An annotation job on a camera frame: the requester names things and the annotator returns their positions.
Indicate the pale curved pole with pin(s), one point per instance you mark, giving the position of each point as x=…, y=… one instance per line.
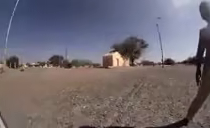
x=9, y=30

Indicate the distant row of trees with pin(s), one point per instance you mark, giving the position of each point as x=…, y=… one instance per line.
x=59, y=61

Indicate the small tan building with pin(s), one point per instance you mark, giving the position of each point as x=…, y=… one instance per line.
x=113, y=60

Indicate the brown gravel dirt ground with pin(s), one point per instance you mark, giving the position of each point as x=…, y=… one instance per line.
x=93, y=96

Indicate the person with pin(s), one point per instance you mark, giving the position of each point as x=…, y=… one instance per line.
x=208, y=50

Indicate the tall street light pole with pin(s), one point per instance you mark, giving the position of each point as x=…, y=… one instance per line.
x=160, y=43

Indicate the large dark tree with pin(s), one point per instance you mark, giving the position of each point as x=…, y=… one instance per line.
x=131, y=48

